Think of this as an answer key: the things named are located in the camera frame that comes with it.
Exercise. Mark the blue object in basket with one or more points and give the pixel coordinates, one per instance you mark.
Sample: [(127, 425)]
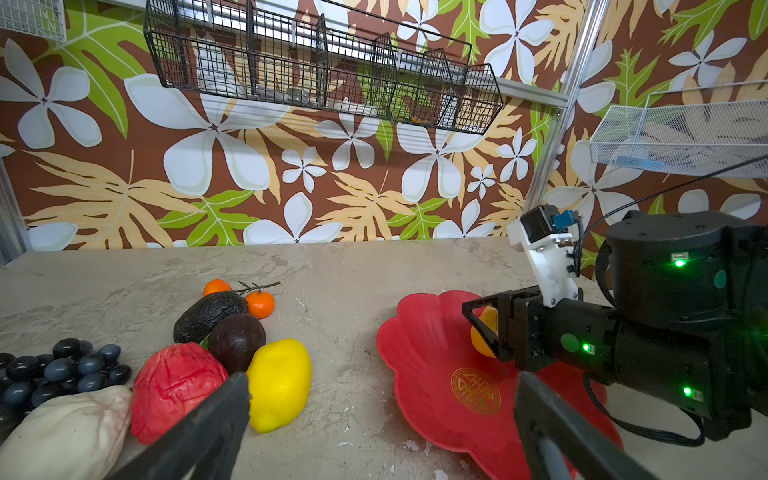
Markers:
[(634, 163)]

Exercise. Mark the black grape bunch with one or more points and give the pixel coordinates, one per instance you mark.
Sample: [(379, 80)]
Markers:
[(73, 366)]

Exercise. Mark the aluminium rear crossbar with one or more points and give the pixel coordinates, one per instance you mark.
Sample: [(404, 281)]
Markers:
[(531, 93)]

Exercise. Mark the dark purple passion fruit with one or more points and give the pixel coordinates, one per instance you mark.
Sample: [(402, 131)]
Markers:
[(235, 340)]

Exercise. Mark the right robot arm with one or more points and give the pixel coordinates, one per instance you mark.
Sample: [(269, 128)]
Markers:
[(684, 318)]

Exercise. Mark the yellow lemon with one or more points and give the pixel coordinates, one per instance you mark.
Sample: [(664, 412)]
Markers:
[(279, 382)]

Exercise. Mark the black wire basket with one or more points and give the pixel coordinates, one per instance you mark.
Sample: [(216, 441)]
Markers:
[(323, 59)]

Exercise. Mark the orange tangerine pair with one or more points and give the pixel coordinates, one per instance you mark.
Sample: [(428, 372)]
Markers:
[(259, 300)]

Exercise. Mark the white wire basket left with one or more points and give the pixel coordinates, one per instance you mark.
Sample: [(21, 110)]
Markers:
[(40, 18)]

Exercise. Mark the white garlic bulb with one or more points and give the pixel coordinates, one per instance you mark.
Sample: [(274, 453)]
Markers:
[(69, 437)]

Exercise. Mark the red flower-shaped fruit bowl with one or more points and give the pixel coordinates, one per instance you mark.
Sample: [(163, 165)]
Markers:
[(451, 394)]

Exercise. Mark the dark avocado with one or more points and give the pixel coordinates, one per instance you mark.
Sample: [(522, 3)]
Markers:
[(198, 321)]

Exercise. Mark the aluminium frame post right rear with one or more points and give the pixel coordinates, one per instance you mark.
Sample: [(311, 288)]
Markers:
[(586, 40)]

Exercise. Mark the white mesh basket right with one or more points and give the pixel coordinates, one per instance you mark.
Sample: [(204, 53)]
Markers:
[(726, 139)]

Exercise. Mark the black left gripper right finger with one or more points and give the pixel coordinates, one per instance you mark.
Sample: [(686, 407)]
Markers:
[(555, 436)]

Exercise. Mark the red apple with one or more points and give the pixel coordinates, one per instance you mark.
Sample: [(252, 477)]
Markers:
[(172, 383)]

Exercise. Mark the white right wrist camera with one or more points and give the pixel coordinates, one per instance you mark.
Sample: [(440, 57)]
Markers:
[(543, 235)]

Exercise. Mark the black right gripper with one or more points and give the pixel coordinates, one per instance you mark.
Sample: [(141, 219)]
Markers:
[(510, 326)]

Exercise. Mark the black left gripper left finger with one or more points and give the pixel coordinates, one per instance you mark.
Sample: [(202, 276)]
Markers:
[(204, 444)]

